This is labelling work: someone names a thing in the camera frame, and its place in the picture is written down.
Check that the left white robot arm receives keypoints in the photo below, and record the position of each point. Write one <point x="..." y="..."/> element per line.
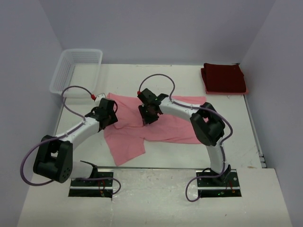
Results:
<point x="54" y="158"/>

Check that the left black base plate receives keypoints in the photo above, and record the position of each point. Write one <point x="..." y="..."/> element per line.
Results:
<point x="92" y="189"/>

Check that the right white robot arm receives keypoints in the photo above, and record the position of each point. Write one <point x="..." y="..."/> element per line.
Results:
<point x="207" y="124"/>

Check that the folded dark red shirt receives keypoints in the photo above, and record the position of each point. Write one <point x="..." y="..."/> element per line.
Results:
<point x="223" y="78"/>

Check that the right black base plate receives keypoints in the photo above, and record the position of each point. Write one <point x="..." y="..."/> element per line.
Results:
<point x="216" y="188"/>

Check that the white plastic basket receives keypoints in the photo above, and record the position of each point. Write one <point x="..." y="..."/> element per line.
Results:
<point x="76" y="67"/>

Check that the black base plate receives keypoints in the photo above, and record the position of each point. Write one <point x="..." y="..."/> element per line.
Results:
<point x="216" y="188"/>
<point x="92" y="189"/>

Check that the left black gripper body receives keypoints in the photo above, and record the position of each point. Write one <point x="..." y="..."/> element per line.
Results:
<point x="112" y="117"/>

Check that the pink t shirt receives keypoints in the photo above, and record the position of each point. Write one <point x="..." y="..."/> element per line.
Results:
<point x="126" y="137"/>

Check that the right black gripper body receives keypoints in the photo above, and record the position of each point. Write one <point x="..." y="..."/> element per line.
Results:
<point x="148" y="116"/>

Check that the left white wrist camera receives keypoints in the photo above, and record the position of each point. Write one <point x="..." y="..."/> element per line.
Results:
<point x="97" y="98"/>

